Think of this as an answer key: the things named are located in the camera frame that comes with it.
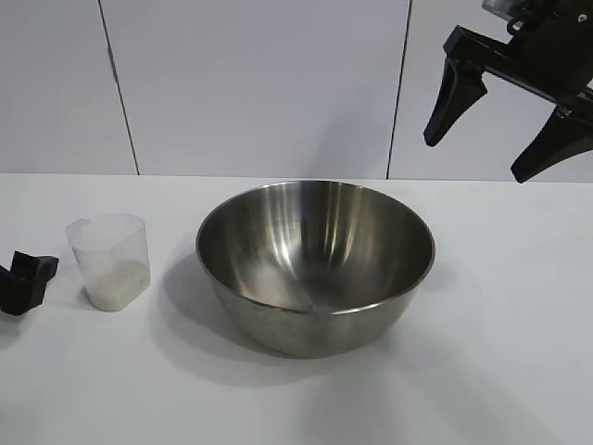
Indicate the stainless steel bowl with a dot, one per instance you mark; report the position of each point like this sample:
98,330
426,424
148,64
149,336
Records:
315,259

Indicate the white rice grains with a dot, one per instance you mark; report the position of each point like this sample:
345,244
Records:
118,283

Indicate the translucent plastic measuring cup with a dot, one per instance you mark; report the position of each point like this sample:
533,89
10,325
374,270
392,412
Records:
109,241

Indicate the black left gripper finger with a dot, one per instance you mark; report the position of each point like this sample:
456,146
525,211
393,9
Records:
21,294
37,268

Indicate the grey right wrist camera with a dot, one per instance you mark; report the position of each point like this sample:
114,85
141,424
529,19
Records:
498,4

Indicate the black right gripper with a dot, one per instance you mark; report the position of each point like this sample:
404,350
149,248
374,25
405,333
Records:
556,51

